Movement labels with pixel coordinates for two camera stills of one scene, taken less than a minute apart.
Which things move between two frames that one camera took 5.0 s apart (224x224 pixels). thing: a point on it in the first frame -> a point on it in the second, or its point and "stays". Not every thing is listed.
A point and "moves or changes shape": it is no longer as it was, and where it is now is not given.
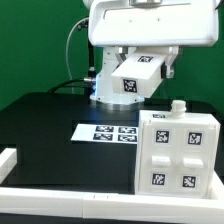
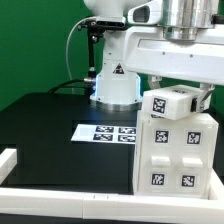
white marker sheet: x=106 y=133 stays
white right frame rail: x=217 y=188 stays
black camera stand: x=84 y=24 stays
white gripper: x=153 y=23 -> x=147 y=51
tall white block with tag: x=141 y=71 moves or changes shape
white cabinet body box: x=176 y=152 stays
